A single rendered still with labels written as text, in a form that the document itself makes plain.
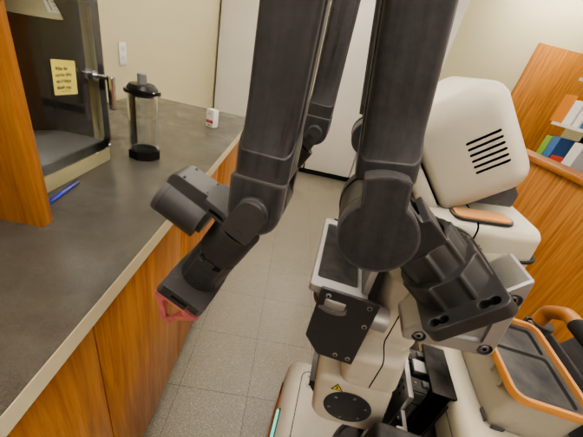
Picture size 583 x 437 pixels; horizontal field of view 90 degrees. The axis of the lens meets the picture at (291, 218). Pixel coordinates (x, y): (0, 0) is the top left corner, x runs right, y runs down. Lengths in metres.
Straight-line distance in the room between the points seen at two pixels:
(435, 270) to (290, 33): 0.25
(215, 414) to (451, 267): 1.31
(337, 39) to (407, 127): 0.45
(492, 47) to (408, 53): 4.43
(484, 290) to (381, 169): 0.16
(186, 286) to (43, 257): 0.37
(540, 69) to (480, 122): 4.58
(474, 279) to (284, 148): 0.23
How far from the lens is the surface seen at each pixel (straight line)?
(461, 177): 0.44
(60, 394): 0.70
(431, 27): 0.28
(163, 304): 0.46
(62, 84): 0.93
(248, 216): 0.30
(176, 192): 0.36
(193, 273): 0.40
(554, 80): 5.13
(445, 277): 0.34
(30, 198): 0.79
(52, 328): 0.59
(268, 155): 0.29
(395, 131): 0.28
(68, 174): 0.99
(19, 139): 0.73
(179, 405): 1.54
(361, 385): 0.71
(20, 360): 0.57
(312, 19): 0.28
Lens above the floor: 1.37
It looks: 29 degrees down
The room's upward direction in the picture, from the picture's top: 14 degrees clockwise
